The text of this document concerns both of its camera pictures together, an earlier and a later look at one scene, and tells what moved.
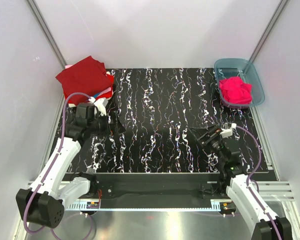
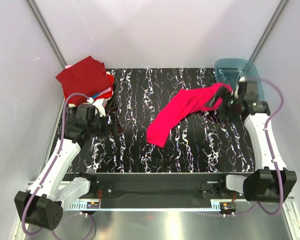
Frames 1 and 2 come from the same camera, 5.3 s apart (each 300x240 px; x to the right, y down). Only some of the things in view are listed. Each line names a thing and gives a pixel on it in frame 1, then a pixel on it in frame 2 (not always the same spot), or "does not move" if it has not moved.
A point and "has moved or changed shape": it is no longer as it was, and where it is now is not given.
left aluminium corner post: (47, 33) does not move
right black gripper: (205, 141) -> (223, 93)
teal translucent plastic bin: (239, 84) does not move
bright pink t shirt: (234, 91) has moved or changed shape
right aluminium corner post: (276, 14) does not move
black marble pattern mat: (143, 124) does not move
